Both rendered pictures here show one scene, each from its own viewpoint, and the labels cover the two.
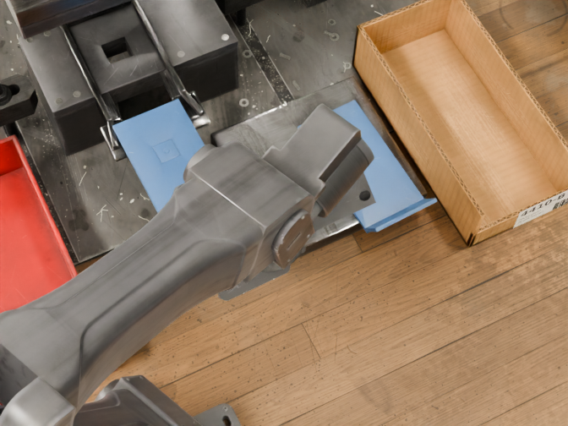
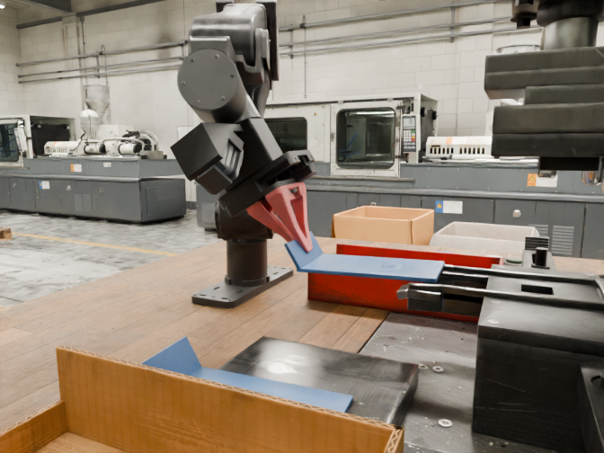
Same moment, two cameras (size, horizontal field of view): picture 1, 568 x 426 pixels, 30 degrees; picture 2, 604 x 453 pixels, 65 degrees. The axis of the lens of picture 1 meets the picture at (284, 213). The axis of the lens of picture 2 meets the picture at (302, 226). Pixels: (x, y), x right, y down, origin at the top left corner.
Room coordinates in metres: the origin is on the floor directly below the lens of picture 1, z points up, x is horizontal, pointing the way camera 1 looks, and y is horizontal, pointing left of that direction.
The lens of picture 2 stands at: (0.84, -0.24, 1.11)
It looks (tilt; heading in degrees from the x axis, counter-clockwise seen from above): 9 degrees down; 143
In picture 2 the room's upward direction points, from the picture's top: straight up
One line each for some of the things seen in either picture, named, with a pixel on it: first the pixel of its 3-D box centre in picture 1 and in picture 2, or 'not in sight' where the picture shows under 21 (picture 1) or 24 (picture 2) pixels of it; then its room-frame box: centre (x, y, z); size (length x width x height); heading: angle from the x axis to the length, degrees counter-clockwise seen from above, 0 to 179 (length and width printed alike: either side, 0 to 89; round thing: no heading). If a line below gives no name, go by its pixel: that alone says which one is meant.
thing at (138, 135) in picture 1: (179, 168); (364, 253); (0.49, 0.10, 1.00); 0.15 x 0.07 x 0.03; 30
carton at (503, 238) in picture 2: not in sight; (486, 271); (-0.68, 2.26, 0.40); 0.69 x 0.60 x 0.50; 115
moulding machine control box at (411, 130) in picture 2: not in sight; (412, 134); (-2.42, 3.59, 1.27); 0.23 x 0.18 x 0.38; 115
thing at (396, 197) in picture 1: (365, 163); (242, 385); (0.54, -0.08, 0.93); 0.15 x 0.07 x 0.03; 32
